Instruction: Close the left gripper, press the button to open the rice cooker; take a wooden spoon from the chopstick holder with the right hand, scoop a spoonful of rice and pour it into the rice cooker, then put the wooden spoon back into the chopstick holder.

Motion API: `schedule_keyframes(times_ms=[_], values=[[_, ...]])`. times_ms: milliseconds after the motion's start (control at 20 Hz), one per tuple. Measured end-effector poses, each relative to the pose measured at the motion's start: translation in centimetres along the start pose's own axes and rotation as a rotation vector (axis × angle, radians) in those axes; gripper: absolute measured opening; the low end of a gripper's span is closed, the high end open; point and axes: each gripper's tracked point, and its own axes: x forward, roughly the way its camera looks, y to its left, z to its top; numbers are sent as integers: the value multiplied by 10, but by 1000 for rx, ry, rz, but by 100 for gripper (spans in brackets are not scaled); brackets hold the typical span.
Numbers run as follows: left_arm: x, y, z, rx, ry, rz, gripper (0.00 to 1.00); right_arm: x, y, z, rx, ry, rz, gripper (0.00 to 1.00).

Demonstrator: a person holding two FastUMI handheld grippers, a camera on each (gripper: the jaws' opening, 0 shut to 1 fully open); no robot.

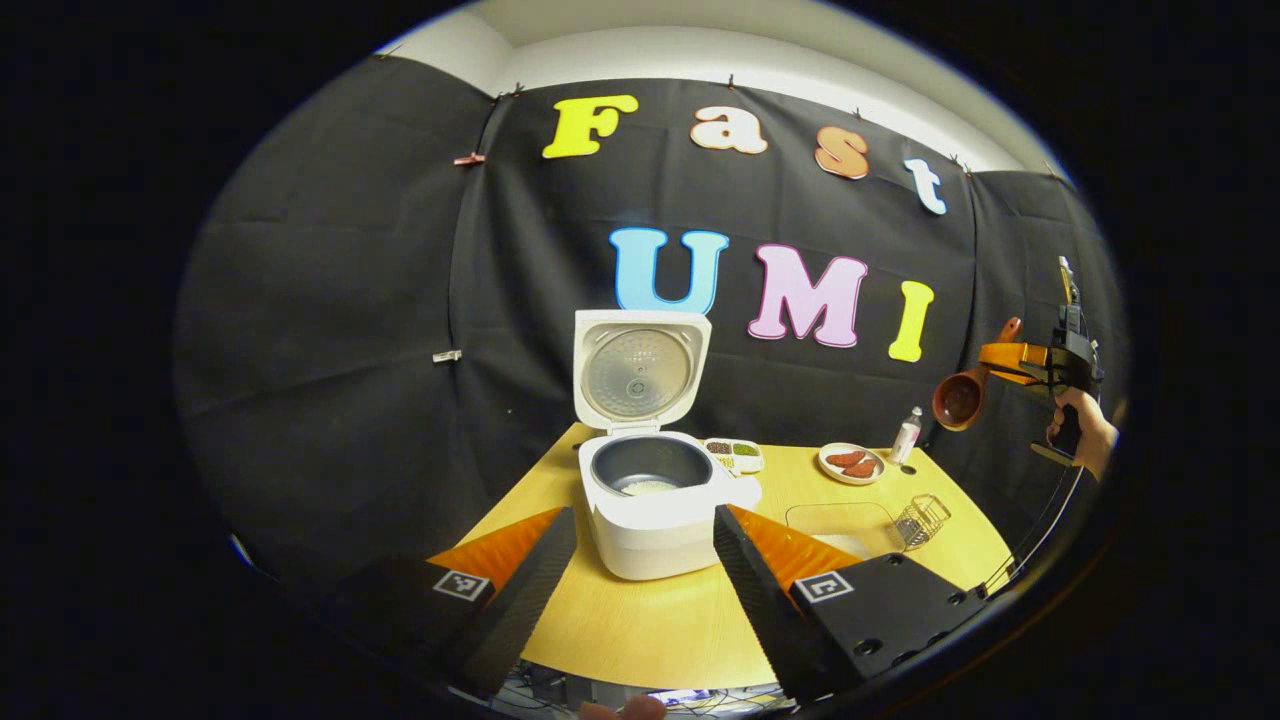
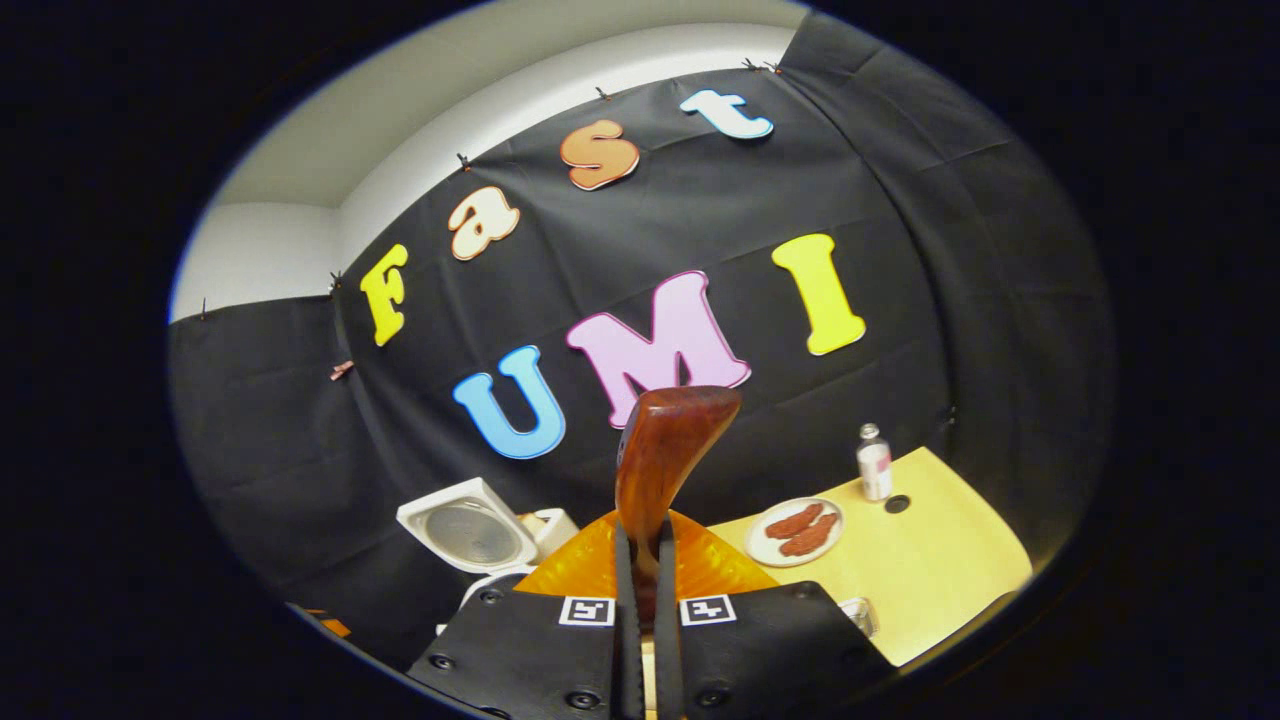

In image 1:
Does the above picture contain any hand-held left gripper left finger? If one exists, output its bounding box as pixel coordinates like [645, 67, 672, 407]
[330, 506, 579, 701]

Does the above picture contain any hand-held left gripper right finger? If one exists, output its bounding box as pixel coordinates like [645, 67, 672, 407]
[712, 503, 1001, 703]

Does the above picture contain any brown wooden spoon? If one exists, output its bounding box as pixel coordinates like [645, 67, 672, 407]
[931, 316, 1024, 433]

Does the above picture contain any clear container of rice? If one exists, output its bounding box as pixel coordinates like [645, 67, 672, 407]
[785, 500, 906, 561]

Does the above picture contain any white rice cooker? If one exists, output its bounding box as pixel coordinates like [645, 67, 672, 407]
[572, 308, 763, 582]

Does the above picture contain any metal wire chopstick holder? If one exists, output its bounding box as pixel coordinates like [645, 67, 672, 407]
[893, 493, 953, 551]

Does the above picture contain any clear bottle with pink label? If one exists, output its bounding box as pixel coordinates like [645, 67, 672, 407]
[889, 407, 924, 467]

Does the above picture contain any white round plate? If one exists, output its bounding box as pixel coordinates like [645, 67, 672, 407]
[817, 442, 887, 487]

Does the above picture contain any white sectioned condiment dish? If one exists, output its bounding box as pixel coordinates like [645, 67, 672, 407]
[703, 437, 766, 477]

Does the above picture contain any black backdrop cloth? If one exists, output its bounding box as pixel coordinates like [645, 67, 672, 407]
[175, 55, 1131, 641]

